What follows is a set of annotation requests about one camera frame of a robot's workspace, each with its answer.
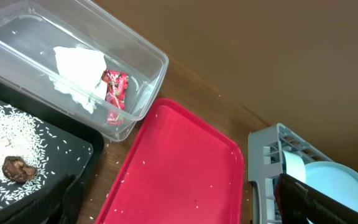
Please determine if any red plastic tray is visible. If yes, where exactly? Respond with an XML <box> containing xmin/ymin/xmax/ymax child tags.
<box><xmin>96</xmin><ymin>98</ymin><xmax>244</xmax><ymax>224</ymax></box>

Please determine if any white crumpled tissue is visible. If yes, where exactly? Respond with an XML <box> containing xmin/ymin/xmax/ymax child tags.
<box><xmin>49</xmin><ymin>47</ymin><xmax>108</xmax><ymax>114</ymax></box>

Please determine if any white rice pile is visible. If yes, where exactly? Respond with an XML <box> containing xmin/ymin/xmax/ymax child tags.
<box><xmin>0</xmin><ymin>93</ymin><xmax>93</xmax><ymax>210</ymax></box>

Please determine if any dark food scrap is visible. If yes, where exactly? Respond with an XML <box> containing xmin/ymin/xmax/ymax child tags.
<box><xmin>2</xmin><ymin>156</ymin><xmax>37</xmax><ymax>184</ymax></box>

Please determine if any grey dishwasher rack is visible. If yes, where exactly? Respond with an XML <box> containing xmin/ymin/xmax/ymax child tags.
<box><xmin>247</xmin><ymin>123</ymin><xmax>332</xmax><ymax>224</ymax></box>

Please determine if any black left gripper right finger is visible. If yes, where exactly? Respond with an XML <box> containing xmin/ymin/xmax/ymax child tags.
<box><xmin>274</xmin><ymin>174</ymin><xmax>358</xmax><ymax>224</ymax></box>

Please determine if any light blue plate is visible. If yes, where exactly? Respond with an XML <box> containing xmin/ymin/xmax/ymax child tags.
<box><xmin>305</xmin><ymin>161</ymin><xmax>358</xmax><ymax>212</ymax></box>

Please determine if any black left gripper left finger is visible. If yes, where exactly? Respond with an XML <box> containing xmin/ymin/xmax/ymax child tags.
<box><xmin>1</xmin><ymin>175</ymin><xmax>85</xmax><ymax>224</ymax></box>

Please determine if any light blue bowl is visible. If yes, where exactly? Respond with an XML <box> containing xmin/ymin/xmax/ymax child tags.
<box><xmin>283</xmin><ymin>151</ymin><xmax>306</xmax><ymax>183</ymax></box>

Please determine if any black waste tray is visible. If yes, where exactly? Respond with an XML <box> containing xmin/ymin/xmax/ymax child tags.
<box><xmin>0</xmin><ymin>83</ymin><xmax>104</xmax><ymax>223</ymax></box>

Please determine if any red snack wrapper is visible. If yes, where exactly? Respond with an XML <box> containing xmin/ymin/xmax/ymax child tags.
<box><xmin>102</xmin><ymin>70</ymin><xmax>129</xmax><ymax>126</ymax></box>

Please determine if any clear plastic bin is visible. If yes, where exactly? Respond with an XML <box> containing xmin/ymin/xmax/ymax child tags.
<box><xmin>0</xmin><ymin>0</ymin><xmax>169</xmax><ymax>142</ymax></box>

